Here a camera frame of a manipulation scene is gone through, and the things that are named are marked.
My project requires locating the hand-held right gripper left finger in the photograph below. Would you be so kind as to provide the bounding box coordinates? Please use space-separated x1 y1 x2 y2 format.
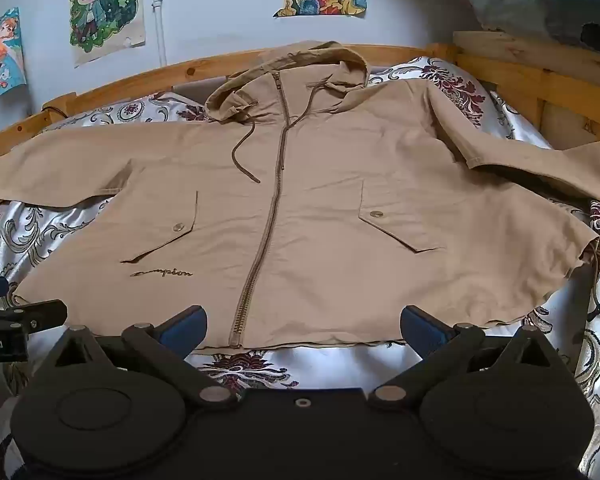
45 304 239 407

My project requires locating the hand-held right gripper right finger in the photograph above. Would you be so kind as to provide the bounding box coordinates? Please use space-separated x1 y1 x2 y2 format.
367 305 563 407

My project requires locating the orange-haired cartoon wall poster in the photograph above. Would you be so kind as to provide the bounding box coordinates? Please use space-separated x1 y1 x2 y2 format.
0 7 29 96

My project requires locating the tan pillowcase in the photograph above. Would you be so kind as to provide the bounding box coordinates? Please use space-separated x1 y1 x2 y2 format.
0 40 600 351

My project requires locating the blond cartoon figure wall poster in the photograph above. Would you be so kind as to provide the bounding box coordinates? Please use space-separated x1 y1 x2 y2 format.
68 0 147 69

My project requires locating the white floral satin bedspread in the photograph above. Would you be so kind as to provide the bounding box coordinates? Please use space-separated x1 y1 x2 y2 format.
0 55 600 480

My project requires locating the white wall pipe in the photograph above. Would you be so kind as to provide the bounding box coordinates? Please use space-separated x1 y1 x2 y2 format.
150 0 167 68

